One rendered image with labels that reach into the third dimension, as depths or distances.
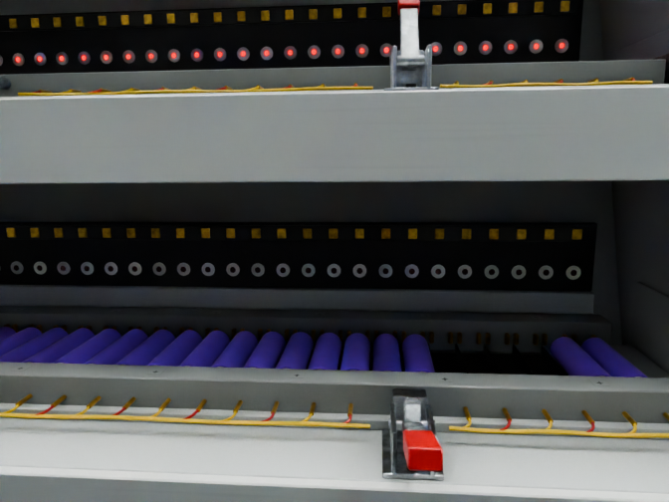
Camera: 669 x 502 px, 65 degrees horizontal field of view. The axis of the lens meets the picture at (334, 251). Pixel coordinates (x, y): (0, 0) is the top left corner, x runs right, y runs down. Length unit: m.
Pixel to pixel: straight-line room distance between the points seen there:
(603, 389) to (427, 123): 0.17
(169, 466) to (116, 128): 0.17
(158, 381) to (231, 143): 0.14
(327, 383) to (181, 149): 0.15
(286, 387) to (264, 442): 0.03
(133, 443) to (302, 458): 0.09
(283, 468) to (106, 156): 0.18
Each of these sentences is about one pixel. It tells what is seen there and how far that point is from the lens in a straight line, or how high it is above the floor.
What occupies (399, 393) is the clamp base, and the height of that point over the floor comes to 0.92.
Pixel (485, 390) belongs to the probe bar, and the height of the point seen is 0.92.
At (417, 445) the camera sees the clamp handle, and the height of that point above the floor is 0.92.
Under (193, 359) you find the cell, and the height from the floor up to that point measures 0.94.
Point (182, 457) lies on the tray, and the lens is 0.29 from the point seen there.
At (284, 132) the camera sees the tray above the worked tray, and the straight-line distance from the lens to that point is 0.28.
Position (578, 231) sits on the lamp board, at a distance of 0.44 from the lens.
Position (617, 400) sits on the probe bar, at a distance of 0.32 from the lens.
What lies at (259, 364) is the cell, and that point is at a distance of 0.33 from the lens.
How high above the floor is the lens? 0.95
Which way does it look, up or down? 9 degrees up
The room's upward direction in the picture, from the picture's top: 1 degrees clockwise
